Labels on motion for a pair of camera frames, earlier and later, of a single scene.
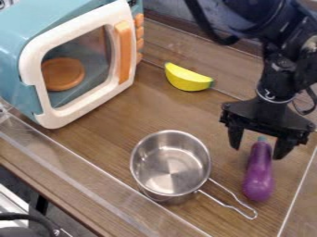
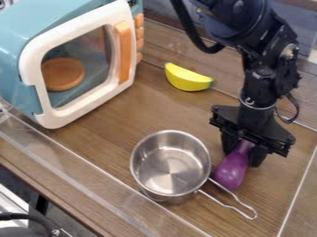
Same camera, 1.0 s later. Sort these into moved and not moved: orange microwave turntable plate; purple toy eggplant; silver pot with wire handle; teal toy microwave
Moved: purple toy eggplant
Not moved: silver pot with wire handle; orange microwave turntable plate; teal toy microwave
